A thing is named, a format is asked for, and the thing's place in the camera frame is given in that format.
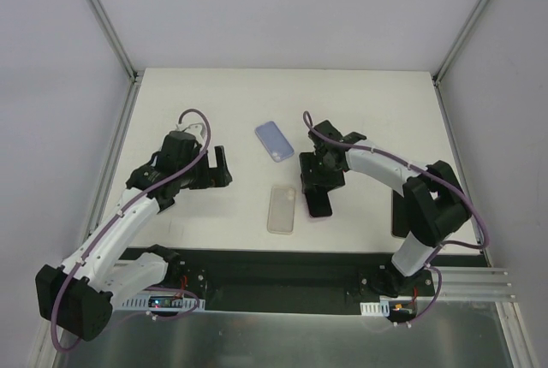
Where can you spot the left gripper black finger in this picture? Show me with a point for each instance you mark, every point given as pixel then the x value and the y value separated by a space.
pixel 196 129
pixel 220 174

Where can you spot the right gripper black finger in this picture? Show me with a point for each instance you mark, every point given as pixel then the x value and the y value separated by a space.
pixel 305 160
pixel 324 201

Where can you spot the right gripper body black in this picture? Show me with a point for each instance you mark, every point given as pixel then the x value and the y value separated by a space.
pixel 317 181

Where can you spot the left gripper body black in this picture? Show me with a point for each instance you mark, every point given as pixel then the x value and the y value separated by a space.
pixel 205 172

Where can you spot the black phone pink edge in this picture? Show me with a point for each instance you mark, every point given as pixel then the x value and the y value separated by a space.
pixel 318 203

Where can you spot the lavender phone case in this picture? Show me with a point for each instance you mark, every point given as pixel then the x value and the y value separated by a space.
pixel 274 142

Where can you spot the beige clear phone case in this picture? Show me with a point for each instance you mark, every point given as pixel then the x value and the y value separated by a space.
pixel 281 213

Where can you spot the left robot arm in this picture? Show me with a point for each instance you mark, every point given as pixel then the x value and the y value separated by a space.
pixel 81 293

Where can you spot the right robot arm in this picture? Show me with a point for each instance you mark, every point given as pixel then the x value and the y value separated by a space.
pixel 430 196

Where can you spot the black phone on right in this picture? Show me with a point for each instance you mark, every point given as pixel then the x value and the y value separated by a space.
pixel 399 218

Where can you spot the left aluminium frame post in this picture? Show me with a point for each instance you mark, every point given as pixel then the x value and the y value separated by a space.
pixel 105 24

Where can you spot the aluminium frame post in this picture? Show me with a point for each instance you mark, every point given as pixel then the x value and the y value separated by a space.
pixel 460 40
pixel 105 24

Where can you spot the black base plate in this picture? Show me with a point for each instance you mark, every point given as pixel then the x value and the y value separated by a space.
pixel 317 283

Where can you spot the right white cable duct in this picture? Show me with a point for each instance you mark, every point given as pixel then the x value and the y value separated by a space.
pixel 387 308

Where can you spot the white cable duct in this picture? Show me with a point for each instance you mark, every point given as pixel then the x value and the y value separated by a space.
pixel 161 303
pixel 387 308

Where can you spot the left white cable duct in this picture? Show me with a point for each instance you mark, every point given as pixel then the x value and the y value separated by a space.
pixel 161 303

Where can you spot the aluminium rail right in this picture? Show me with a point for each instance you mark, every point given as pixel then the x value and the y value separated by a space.
pixel 476 284

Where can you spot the right aluminium frame post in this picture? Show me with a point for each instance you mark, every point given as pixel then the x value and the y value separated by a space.
pixel 460 40

